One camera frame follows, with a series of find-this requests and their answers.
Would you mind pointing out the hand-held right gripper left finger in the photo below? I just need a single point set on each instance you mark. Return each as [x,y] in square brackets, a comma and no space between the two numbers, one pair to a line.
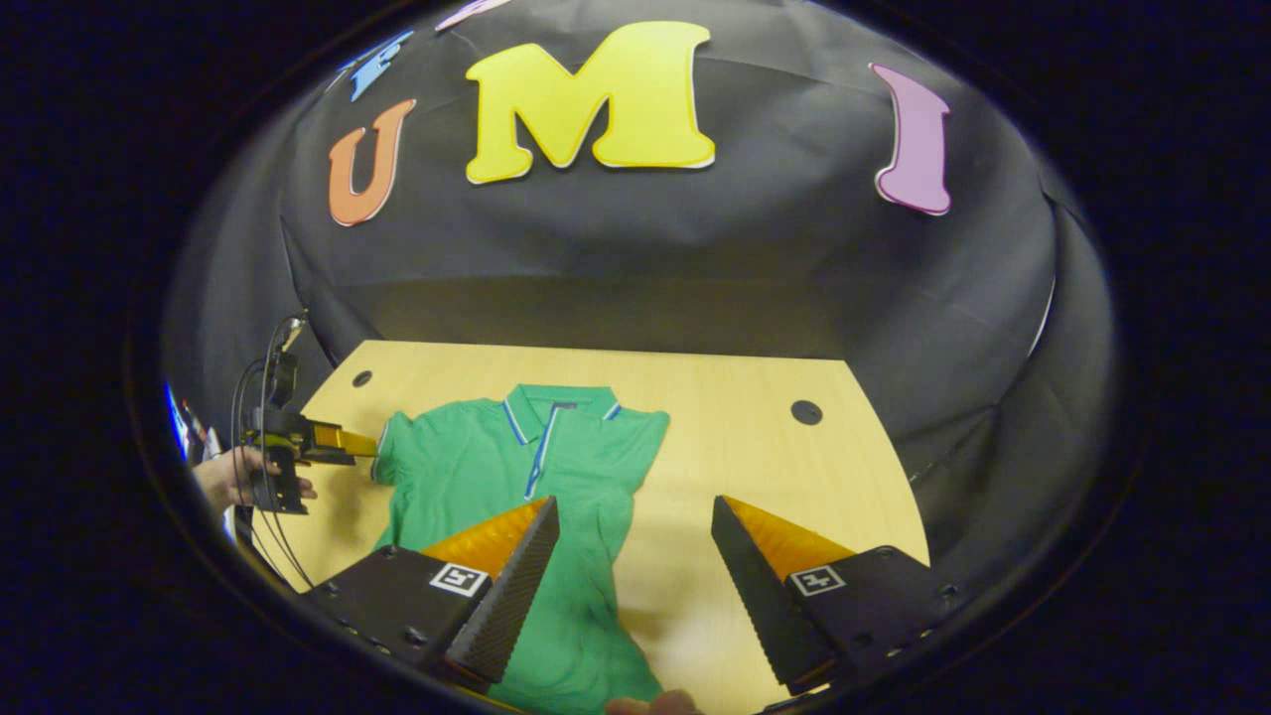
[516,591]

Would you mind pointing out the green T-shirt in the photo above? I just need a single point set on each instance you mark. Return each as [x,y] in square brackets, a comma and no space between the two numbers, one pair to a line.
[467,467]

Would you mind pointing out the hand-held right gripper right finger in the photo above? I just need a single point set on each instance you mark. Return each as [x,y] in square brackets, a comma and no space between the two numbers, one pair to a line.
[755,596]

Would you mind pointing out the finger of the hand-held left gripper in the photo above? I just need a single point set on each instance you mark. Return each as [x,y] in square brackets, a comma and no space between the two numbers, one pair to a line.
[333,437]

